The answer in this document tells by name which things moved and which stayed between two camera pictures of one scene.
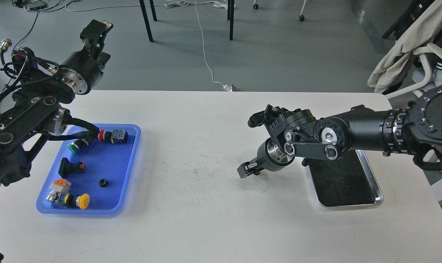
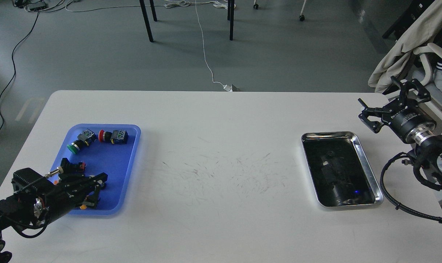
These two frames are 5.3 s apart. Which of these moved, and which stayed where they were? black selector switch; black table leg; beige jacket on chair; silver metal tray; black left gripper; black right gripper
Moved: black right gripper; black left gripper
Stayed: beige jacket on chair; black selector switch; black table leg; silver metal tray
